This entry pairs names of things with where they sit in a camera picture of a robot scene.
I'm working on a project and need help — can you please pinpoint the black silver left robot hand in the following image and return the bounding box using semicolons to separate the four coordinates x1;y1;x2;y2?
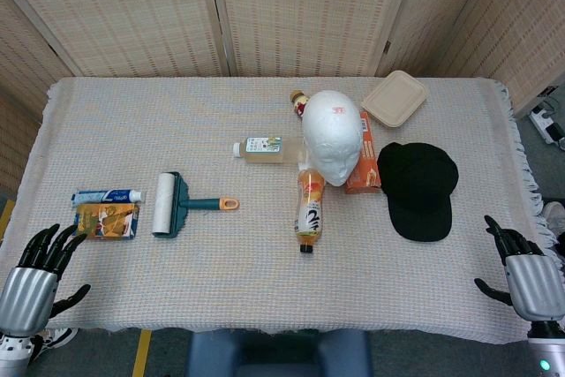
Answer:
0;222;93;337

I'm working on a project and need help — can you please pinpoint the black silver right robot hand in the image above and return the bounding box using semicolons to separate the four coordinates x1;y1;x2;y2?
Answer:
474;215;565;323

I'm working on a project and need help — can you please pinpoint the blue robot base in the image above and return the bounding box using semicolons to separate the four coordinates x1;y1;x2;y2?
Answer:
185;329;373;377

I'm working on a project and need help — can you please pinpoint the black baseball cap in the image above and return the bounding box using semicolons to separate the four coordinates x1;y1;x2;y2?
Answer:
376;142;460;244

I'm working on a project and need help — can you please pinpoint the white foam mannequin head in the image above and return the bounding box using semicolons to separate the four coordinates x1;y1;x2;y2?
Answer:
302;89;365;187

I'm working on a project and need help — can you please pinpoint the black white sneaker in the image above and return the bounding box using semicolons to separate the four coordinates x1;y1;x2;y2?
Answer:
31;327;79;364

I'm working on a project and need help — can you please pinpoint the yellow blue printed box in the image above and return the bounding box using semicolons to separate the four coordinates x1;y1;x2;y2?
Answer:
73;202;141;241

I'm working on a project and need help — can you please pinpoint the blue white toothpaste tube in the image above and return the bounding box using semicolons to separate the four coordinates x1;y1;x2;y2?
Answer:
72;189;146;208

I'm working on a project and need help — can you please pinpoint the white power strip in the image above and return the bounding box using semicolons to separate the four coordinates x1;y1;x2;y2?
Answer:
529;101;565;145

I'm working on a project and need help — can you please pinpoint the beige woven tablecloth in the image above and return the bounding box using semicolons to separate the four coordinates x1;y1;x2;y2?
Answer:
8;76;558;346

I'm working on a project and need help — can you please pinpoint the orange cardboard box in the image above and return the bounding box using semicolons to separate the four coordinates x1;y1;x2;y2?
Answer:
344;110;382;195

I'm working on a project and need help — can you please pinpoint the orange drink bottle black cap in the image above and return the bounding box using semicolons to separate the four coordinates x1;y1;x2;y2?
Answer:
294;167;328;255

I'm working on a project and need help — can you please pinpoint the beige lidded lunch box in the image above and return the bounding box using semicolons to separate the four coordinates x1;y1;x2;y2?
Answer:
360;70;431;130

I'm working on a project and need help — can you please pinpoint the pale tea bottle white cap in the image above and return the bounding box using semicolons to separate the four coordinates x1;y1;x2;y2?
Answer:
232;136;311;166

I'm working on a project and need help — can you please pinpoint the brown red coffee bottle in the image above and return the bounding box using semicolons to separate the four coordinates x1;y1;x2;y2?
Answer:
290;89;311;119

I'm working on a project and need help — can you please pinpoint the woven bamboo folding screen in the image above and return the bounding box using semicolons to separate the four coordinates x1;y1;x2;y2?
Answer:
0;0;565;195

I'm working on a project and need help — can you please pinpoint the teal lint roller orange handle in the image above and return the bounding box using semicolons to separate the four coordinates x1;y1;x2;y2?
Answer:
151;170;241;238

